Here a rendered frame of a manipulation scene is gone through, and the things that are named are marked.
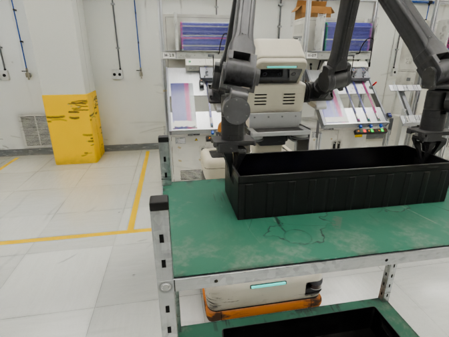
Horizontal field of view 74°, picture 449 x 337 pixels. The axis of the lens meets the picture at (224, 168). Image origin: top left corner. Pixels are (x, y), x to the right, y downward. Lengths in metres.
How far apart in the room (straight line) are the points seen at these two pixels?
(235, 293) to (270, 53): 1.12
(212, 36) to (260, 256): 2.66
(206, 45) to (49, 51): 1.99
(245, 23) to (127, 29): 3.88
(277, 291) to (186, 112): 1.74
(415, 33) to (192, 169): 2.48
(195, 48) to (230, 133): 2.39
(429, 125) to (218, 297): 1.15
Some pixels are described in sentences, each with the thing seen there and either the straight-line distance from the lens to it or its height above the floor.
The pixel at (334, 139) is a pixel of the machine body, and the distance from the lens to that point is 3.48.
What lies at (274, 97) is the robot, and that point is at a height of 1.16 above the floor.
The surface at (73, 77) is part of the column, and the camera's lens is 4.20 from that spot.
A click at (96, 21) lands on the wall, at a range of 4.67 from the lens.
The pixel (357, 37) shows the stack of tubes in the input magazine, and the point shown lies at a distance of 3.61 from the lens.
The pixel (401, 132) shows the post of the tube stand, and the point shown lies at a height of 0.59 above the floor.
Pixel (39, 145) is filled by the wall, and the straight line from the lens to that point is 5.07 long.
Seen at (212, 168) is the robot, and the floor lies 0.77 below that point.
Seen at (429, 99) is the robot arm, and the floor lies 1.21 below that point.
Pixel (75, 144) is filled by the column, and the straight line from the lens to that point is 4.35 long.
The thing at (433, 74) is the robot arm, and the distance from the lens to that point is 0.95.
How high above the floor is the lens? 1.31
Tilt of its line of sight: 20 degrees down
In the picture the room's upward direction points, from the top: straight up
